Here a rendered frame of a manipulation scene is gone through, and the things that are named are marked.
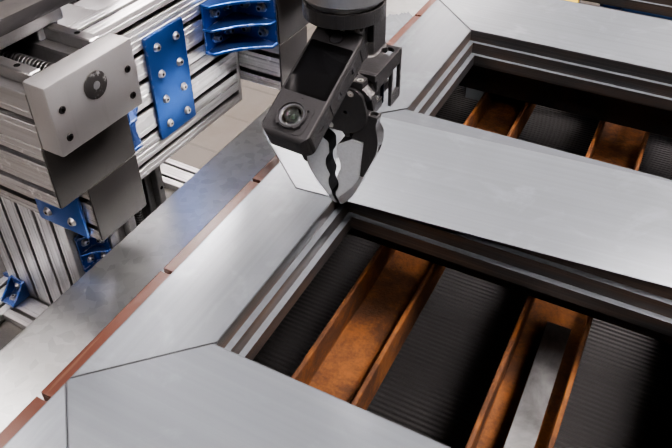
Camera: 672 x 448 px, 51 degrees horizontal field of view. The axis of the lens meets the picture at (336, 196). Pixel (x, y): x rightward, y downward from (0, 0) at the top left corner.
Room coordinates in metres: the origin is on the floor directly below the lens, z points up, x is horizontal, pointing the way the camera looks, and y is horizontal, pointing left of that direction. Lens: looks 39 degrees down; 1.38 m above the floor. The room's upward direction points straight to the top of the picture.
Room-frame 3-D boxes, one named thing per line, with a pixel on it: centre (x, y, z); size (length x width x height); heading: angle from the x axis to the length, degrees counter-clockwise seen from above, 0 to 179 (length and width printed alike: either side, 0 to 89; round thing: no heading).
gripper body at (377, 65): (0.58, -0.01, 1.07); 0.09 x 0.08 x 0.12; 154
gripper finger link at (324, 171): (0.58, 0.00, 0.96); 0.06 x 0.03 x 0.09; 154
